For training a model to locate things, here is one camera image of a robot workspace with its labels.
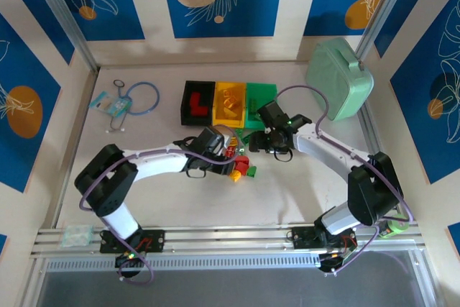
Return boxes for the aluminium frame post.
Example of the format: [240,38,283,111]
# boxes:
[354,0,413,62]
[25,0,101,73]

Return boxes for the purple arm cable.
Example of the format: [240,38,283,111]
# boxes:
[78,124,241,285]
[275,85,415,278]

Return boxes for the green plastic container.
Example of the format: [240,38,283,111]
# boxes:
[244,83,281,131]

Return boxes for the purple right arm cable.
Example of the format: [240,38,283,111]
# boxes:
[275,85,415,278]

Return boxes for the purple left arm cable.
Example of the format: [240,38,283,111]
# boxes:
[78,124,241,285]

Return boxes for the grey metal panel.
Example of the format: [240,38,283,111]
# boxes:
[34,270,436,307]

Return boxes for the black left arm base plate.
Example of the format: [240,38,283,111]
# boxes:
[99,229,167,255]

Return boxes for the green tape roll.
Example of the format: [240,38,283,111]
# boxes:
[377,214,411,240]

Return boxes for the clear plastic packet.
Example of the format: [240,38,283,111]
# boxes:
[61,224,93,248]

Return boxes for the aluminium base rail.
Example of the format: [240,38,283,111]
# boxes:
[30,226,434,272]

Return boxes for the large red lego brick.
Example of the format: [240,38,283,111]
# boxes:
[189,92,203,117]

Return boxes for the blue stethoscope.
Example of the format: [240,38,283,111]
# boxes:
[106,79,160,134]

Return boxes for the light blue blister packet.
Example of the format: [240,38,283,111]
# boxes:
[88,91,132,119]

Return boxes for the mint green zip case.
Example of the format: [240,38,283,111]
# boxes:
[305,37,375,122]

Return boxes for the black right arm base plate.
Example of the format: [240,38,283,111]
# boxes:
[292,226,359,251]

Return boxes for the yellow plastic container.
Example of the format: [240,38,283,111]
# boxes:
[212,81,248,129]

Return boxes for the black plastic container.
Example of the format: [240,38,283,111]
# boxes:
[179,80,217,128]

